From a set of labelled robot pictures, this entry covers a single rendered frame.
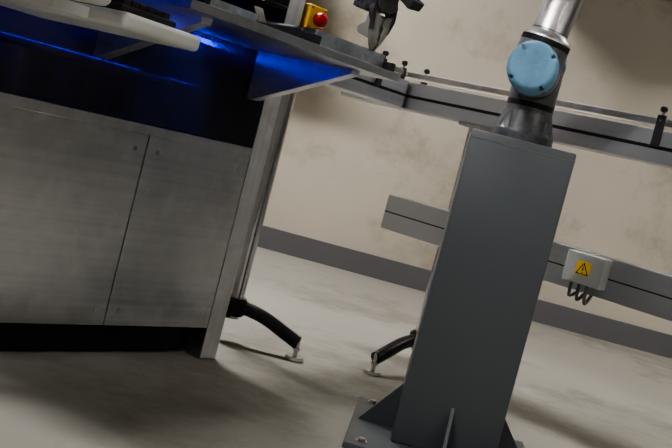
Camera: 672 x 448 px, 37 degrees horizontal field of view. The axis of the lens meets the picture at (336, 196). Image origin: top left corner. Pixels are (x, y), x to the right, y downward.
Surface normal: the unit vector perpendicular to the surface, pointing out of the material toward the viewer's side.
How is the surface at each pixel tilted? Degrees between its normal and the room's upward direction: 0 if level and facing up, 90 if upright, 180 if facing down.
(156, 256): 90
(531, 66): 97
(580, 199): 90
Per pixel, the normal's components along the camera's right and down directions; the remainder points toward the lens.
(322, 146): -0.11, 0.03
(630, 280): -0.63, -0.12
